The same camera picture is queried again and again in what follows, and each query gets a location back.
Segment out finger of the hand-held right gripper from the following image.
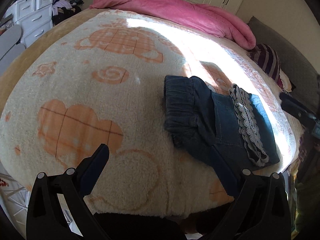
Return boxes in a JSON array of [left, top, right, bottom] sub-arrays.
[[279, 92, 317, 127]]

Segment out pink quilt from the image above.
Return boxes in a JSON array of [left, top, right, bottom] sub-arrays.
[[89, 0, 256, 50]]

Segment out cream pillow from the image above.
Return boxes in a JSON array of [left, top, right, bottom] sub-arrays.
[[276, 69, 297, 93]]

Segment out purple striped pillow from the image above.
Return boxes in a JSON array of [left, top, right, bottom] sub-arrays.
[[249, 44, 282, 80]]

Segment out cream orange printed fleece blanket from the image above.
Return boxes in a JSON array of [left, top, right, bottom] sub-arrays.
[[0, 10, 304, 218]]

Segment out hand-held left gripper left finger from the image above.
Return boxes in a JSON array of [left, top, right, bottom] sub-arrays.
[[26, 143, 110, 240]]

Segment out white metal rack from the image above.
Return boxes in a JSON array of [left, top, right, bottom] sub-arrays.
[[0, 171, 28, 233]]

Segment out pile of clothes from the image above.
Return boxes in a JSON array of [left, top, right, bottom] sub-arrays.
[[51, 0, 84, 25]]

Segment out tan bed sheet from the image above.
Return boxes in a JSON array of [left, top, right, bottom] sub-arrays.
[[0, 7, 105, 85]]

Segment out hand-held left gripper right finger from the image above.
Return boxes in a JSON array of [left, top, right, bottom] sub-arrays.
[[209, 146, 292, 240]]

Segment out grey padded headboard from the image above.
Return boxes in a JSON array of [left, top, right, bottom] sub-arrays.
[[247, 16, 320, 98]]

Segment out white plastic drawer unit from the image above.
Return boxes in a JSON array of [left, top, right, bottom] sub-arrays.
[[5, 0, 54, 48]]

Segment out blue denim garment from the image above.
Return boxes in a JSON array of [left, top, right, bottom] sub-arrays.
[[164, 75, 280, 173]]

